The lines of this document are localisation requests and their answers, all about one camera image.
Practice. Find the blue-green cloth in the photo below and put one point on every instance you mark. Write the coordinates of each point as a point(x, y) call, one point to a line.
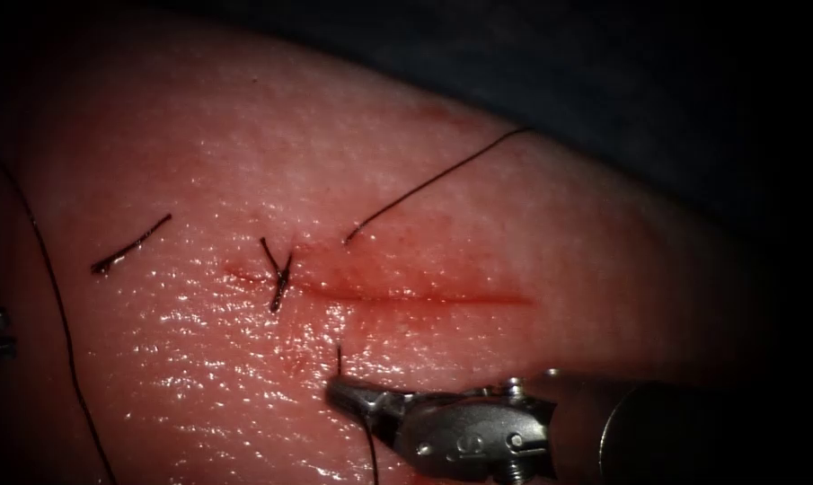
point(581, 67)

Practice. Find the right arm needle driver jaw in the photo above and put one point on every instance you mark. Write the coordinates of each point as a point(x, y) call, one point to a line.
point(386, 417)
point(365, 393)

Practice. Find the tissue pad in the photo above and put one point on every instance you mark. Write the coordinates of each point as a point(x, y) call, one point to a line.
point(446, 222)

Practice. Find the dark right arm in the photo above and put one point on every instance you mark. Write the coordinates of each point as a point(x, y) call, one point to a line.
point(581, 431)

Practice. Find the black thread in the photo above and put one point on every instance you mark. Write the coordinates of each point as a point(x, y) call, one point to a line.
point(440, 177)

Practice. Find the right arm needle driver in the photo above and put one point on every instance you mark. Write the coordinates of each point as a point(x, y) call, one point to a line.
point(473, 431)

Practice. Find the black stitching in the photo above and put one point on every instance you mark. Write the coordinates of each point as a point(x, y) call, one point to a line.
point(126, 249)
point(280, 279)

